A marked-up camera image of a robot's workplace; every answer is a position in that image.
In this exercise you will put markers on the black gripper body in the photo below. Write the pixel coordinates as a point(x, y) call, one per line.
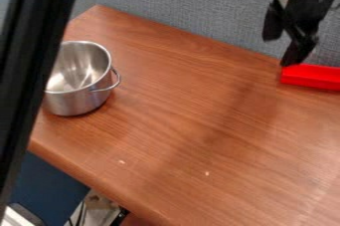
point(306, 12)

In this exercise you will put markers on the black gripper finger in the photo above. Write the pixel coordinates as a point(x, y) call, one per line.
point(273, 27)
point(299, 49)

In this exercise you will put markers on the red rectangular block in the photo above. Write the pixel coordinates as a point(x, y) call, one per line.
point(313, 76)

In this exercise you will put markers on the stainless steel pot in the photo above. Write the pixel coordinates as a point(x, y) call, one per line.
point(82, 80)

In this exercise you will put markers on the white object bottom left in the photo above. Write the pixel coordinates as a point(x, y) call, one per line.
point(19, 216)

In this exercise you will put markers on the metal table leg bracket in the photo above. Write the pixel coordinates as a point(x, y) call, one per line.
point(98, 211)

